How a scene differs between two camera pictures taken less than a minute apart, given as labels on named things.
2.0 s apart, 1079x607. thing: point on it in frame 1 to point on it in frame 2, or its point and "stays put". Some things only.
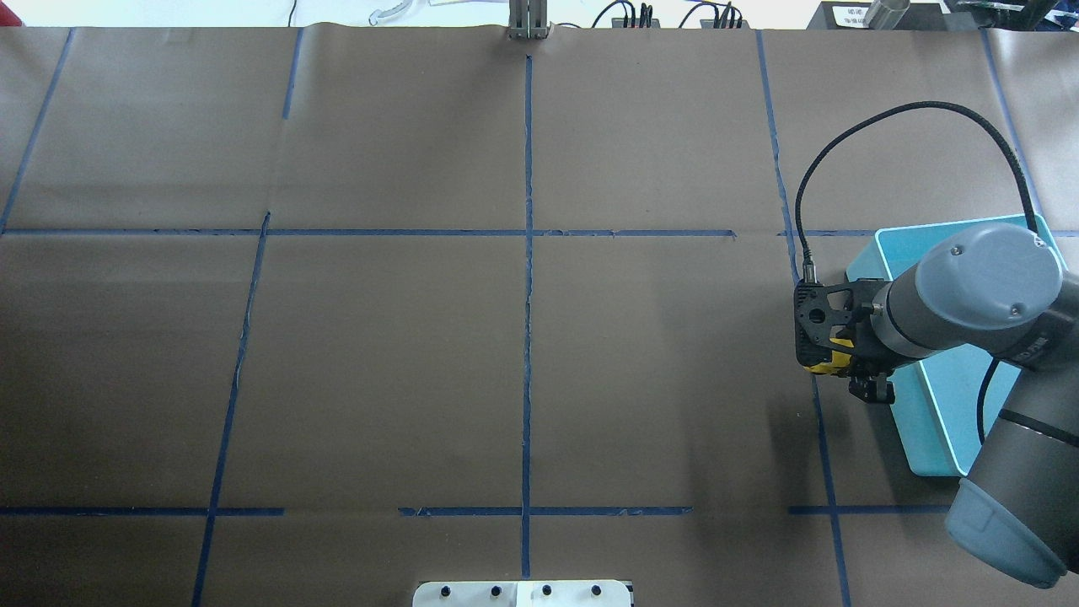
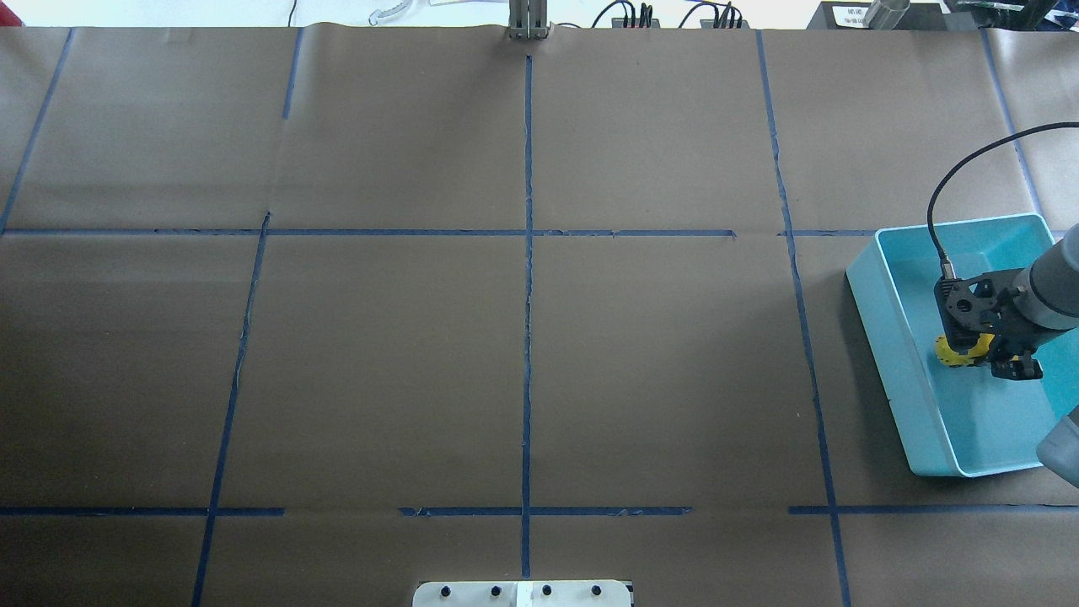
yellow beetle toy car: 839,359 to 950,357
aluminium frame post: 528,19 stays put
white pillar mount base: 522,593 stays put
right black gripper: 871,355 to 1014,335
